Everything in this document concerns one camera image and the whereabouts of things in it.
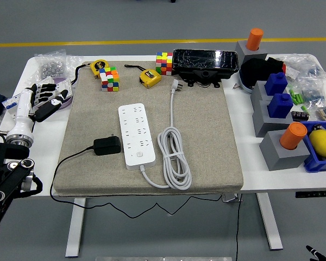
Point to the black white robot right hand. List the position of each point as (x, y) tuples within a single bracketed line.
[(318, 257)]

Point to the blue stepped plastic block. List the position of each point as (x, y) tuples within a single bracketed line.
[(275, 84), (279, 106)]

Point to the pile of green plastic pieces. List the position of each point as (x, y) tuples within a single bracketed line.
[(296, 98)]

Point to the grey-brown mat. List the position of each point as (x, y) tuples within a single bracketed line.
[(206, 136)]

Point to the black table control panel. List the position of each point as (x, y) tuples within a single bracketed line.
[(315, 194)]

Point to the clear bag of blue parts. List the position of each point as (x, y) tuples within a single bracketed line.
[(313, 93)]

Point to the clear bag of metal nuts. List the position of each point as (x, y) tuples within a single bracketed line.
[(50, 68)]

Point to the black device with glossy screen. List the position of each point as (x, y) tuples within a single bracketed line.
[(203, 61)]

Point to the white power strip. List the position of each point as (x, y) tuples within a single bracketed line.
[(137, 136)]

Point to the orange plastic cylinder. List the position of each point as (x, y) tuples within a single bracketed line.
[(254, 39), (293, 136)]

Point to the metal under-table bracket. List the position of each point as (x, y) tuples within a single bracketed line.
[(229, 198)]

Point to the yellow lemon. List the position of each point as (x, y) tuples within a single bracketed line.
[(323, 142)]

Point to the white table leg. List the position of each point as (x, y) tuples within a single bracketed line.
[(270, 223), (75, 228)]

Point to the yellow round tape measure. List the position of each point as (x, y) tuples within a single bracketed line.
[(99, 65)]

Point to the white blue circuit breaker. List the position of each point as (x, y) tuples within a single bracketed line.
[(12, 102)]

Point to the yellow boxy tape measure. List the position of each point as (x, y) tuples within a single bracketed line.
[(149, 78)]

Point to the blue plastic bin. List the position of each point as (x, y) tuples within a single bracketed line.
[(315, 164)]

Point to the black cap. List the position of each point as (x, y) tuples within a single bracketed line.
[(256, 72)]

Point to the white table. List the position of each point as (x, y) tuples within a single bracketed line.
[(260, 179)]

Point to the small black white toy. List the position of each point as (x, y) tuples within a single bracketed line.
[(318, 127)]

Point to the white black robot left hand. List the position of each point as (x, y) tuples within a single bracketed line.
[(23, 111)]

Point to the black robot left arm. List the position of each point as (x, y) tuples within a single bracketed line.
[(8, 174)]

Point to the purple band loop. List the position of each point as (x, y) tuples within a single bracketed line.
[(68, 102)]

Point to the black power adapter plug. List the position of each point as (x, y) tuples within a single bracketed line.
[(107, 145)]

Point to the single green plastic piece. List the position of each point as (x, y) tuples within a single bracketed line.
[(304, 108)]

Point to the black component strip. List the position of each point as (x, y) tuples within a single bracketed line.
[(300, 116)]

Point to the large clear plastic bag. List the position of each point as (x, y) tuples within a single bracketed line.
[(304, 66)]

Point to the small metal clip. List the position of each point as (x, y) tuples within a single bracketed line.
[(235, 86)]

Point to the colourful puzzle cube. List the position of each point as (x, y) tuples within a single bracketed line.
[(164, 63), (110, 80)]

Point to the grey block with hole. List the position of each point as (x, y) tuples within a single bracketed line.
[(258, 93), (282, 159), (243, 53), (269, 125)]

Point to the white round bowl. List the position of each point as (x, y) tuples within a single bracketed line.
[(244, 86)]

